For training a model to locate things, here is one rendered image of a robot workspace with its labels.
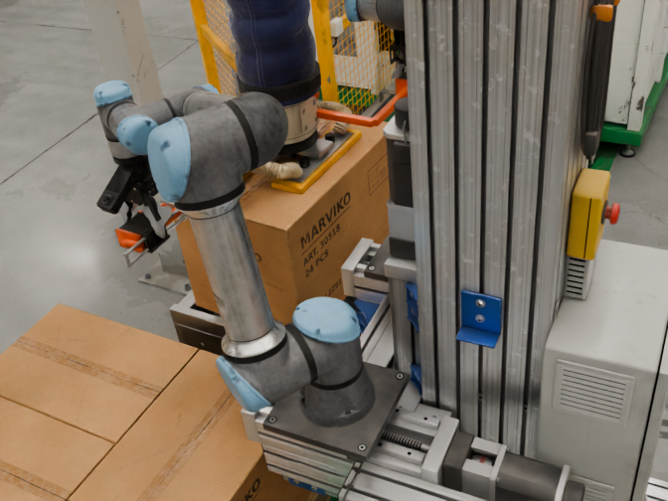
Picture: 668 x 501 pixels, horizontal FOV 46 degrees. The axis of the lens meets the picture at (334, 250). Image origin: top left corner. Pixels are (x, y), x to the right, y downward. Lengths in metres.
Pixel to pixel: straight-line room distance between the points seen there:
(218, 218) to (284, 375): 0.32
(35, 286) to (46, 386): 1.44
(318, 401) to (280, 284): 0.66
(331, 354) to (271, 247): 0.68
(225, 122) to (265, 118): 0.07
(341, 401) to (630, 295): 0.56
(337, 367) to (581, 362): 0.42
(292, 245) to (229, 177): 0.82
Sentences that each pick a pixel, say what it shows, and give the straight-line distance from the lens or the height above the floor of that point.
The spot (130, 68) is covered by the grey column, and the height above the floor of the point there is 1.05.
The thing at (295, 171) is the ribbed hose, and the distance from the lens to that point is 2.09.
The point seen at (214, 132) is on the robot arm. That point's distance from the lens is 1.20.
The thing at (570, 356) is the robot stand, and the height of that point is 1.22.
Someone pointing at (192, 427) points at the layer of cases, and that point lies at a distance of 2.27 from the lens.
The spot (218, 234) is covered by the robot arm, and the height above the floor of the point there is 1.50.
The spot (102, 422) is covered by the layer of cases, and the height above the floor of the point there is 0.54.
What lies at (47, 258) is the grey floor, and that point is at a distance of 4.10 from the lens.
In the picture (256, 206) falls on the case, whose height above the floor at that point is 1.08.
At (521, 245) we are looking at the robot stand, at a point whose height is 1.40.
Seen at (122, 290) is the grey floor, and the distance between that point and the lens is 3.72.
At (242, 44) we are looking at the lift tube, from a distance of 2.07.
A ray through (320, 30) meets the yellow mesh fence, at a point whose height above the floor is 1.03.
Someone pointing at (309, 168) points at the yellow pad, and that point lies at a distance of 2.16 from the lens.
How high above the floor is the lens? 2.21
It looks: 37 degrees down
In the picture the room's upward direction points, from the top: 7 degrees counter-clockwise
